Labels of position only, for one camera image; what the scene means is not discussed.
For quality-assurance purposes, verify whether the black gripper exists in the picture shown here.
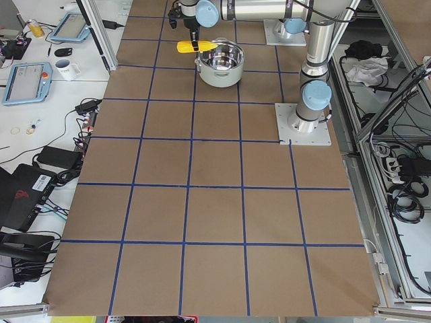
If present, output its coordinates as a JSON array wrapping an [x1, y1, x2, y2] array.
[[183, 15, 199, 51]]

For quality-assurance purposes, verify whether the yellow corn cob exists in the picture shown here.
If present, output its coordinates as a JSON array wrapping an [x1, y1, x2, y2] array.
[[176, 40, 218, 54]]

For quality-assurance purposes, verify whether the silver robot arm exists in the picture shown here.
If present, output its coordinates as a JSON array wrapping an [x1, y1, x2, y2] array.
[[168, 0, 358, 133], [273, 18, 308, 46]]

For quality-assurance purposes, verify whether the far blue teach pendant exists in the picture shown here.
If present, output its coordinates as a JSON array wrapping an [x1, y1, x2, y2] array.
[[51, 13, 90, 42]]

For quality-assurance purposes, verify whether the blue teach pendant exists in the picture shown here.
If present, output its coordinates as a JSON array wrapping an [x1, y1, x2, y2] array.
[[51, 13, 90, 42], [2, 62, 53, 106]]

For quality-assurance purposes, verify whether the white mug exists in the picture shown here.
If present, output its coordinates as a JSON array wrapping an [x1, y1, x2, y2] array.
[[55, 59, 81, 81]]

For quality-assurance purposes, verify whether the black computer mouse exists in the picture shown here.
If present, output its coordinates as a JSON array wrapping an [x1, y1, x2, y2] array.
[[54, 48, 73, 57]]

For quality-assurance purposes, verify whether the black power adapter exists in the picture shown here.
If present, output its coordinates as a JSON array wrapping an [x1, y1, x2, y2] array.
[[75, 99, 102, 115]]

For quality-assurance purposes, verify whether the yellow drink bottle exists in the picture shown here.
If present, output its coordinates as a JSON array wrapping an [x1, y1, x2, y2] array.
[[27, 19, 44, 38]]

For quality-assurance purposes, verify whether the near blue teach pendant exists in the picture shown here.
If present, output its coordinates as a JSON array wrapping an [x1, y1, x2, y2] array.
[[2, 62, 53, 106]]

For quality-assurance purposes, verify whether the black and white cloth pile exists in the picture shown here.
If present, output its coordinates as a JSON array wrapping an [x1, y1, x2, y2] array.
[[345, 40, 389, 87]]

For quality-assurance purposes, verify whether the black power brick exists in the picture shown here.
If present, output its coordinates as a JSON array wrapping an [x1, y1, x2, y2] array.
[[36, 146, 82, 170]]

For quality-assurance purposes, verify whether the black laptop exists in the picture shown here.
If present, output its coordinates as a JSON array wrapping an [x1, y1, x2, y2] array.
[[1, 164, 57, 232]]

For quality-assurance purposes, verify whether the white power strip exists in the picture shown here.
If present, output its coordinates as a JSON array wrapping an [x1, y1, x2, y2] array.
[[385, 157, 404, 184]]

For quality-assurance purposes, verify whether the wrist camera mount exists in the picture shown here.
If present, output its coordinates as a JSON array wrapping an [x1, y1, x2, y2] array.
[[168, 1, 182, 29]]

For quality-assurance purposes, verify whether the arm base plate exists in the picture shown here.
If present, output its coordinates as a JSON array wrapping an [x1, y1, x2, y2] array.
[[263, 18, 306, 46], [275, 103, 331, 146]]

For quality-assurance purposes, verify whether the aluminium frame post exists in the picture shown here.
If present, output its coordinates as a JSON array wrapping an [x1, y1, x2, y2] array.
[[76, 0, 118, 73]]

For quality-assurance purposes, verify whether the coiled black cable bundle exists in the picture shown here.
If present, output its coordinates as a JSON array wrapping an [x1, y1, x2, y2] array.
[[387, 181, 426, 225]]

